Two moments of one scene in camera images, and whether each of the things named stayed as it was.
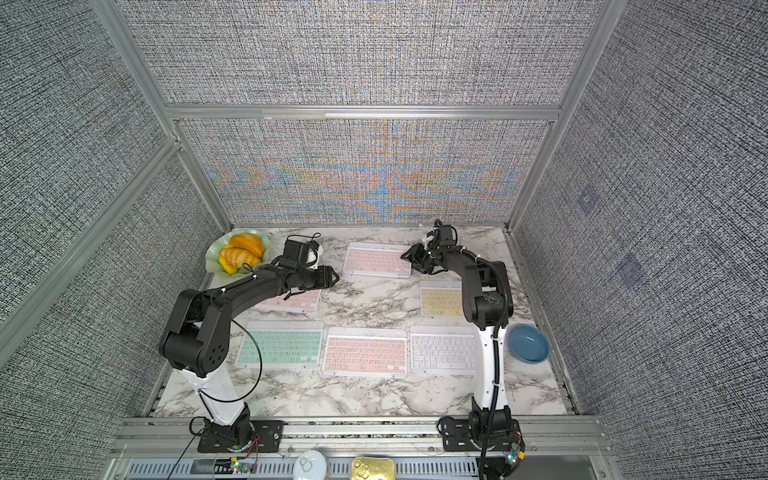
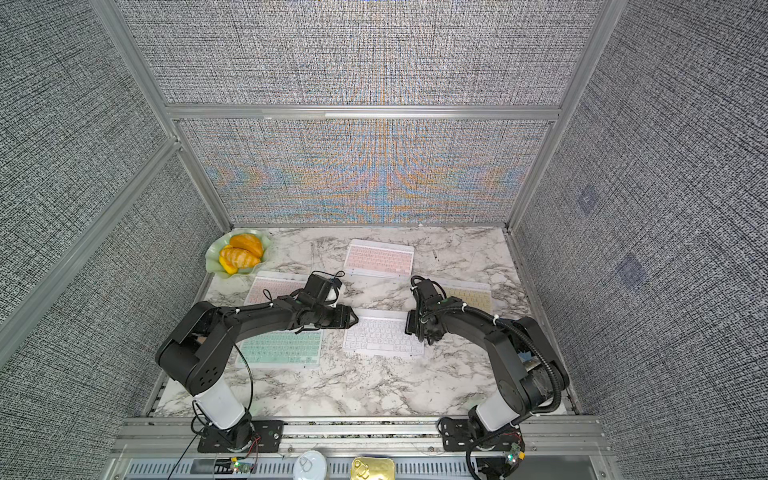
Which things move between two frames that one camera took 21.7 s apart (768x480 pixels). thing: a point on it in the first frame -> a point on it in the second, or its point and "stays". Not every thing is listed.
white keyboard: (443, 349) -> (382, 331)
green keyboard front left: (283, 344) stays
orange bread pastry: (243, 249) stays
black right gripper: (414, 255) -> (409, 326)
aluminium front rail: (167, 448) stays
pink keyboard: (365, 351) -> (379, 259)
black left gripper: (325, 277) -> (343, 318)
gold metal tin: (373, 468) stays
